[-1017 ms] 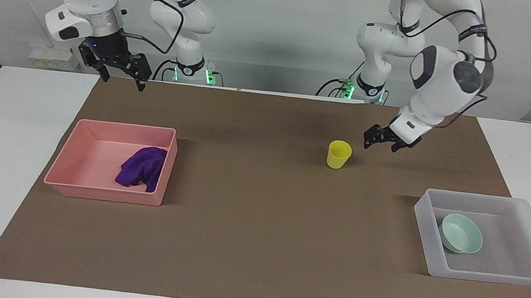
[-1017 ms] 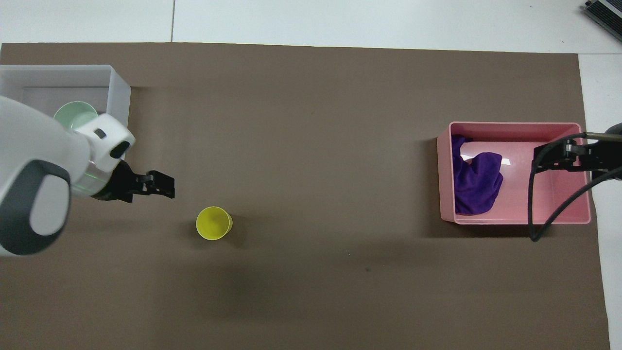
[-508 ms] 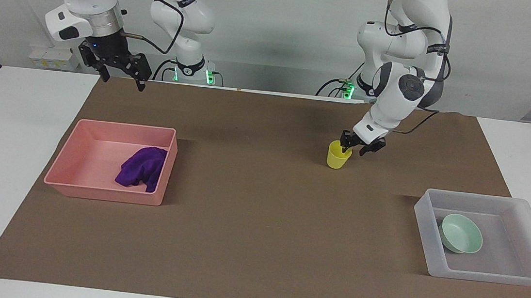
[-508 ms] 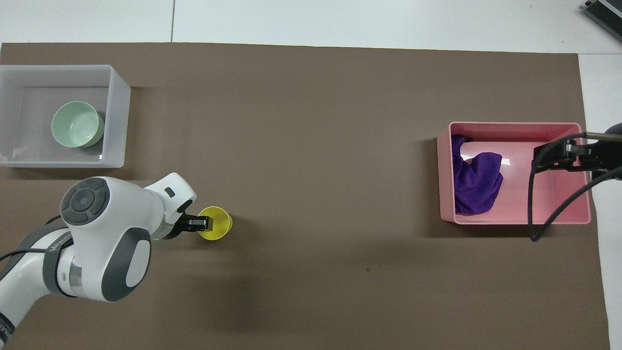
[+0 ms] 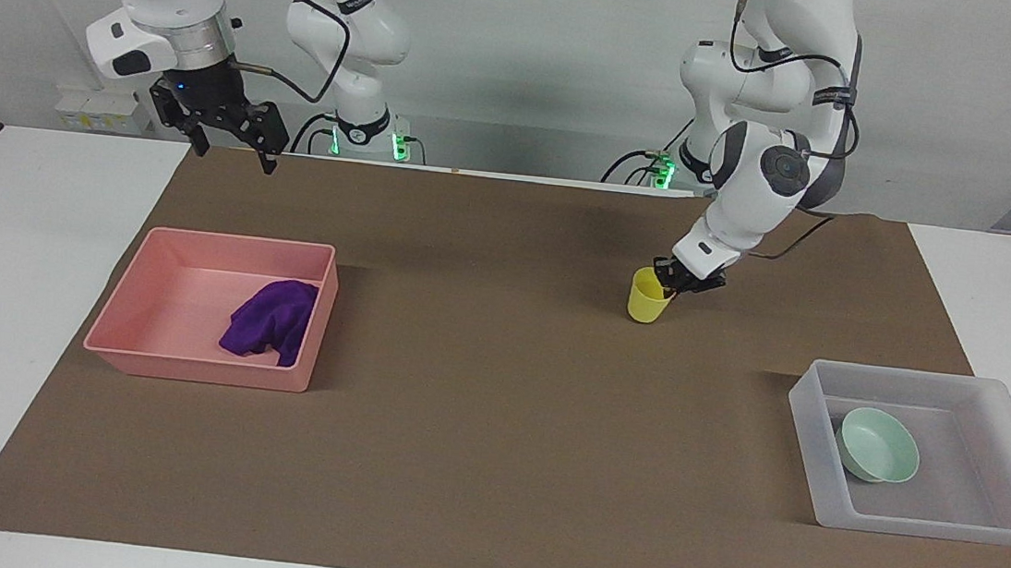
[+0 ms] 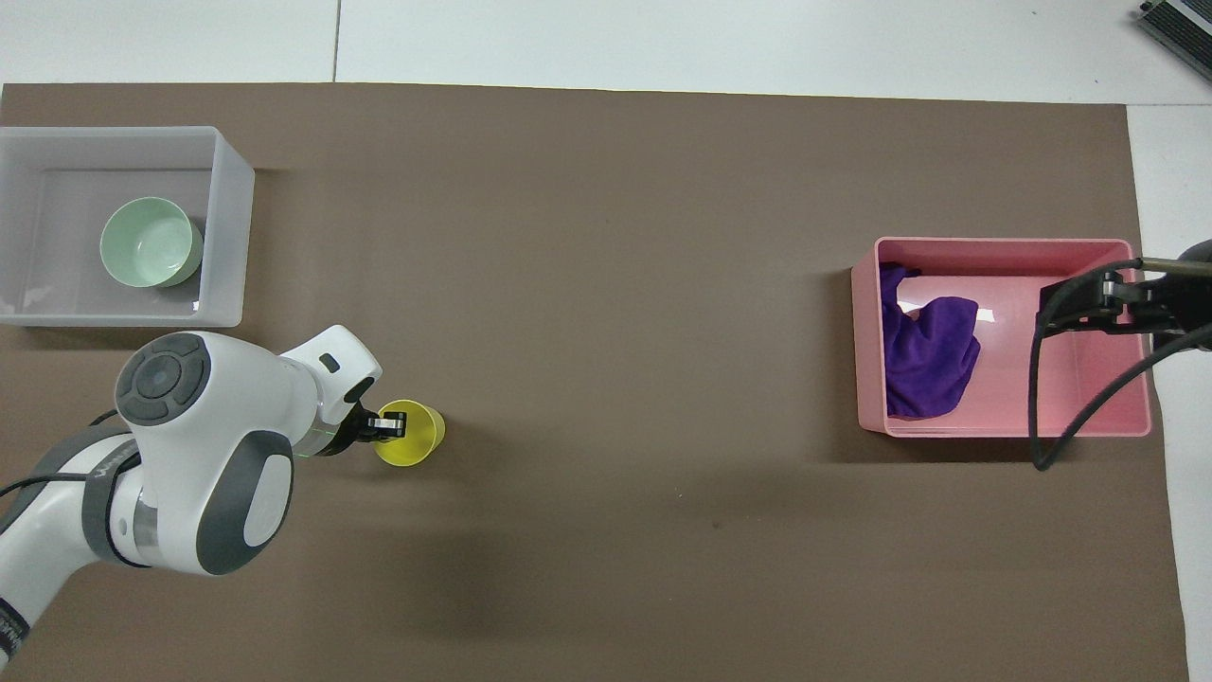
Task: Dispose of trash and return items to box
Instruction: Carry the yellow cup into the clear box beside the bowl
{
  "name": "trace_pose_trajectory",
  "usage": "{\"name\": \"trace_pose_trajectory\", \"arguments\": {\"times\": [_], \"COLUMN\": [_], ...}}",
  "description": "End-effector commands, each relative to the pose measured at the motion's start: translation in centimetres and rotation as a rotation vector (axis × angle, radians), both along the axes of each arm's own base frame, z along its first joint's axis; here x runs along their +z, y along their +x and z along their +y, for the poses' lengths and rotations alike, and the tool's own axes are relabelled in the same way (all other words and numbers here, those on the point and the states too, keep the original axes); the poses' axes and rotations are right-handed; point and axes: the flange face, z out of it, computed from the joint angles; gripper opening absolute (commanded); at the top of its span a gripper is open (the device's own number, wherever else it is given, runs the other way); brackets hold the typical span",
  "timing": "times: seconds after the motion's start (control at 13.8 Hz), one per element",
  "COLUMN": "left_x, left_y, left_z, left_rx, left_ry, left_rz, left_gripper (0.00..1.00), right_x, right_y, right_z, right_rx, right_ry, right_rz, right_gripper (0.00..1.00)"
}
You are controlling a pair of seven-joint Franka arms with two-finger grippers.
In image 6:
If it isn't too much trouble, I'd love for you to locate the purple cloth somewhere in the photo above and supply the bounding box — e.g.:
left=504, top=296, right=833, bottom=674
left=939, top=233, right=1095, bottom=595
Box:
left=879, top=263, right=982, bottom=420

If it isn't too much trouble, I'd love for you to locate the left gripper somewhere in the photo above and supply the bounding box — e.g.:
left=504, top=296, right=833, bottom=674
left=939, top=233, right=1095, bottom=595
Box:
left=330, top=404, right=409, bottom=458

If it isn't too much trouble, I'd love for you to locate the pink plastic box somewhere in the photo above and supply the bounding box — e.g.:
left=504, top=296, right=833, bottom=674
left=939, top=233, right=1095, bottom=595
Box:
left=850, top=237, right=1153, bottom=439

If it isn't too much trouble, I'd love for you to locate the yellow plastic cup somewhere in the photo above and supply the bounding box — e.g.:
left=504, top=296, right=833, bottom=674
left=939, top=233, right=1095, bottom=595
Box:
left=372, top=399, right=447, bottom=468

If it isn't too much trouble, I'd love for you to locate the pale green bowl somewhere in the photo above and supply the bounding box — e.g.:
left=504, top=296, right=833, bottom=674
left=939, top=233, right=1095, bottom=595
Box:
left=99, top=196, right=205, bottom=289

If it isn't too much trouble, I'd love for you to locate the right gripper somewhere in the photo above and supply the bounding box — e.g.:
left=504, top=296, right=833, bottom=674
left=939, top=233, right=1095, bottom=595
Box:
left=1125, top=241, right=1212, bottom=340

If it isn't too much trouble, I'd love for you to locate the translucent white plastic box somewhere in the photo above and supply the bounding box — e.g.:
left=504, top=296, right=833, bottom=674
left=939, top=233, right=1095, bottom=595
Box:
left=0, top=126, right=256, bottom=329

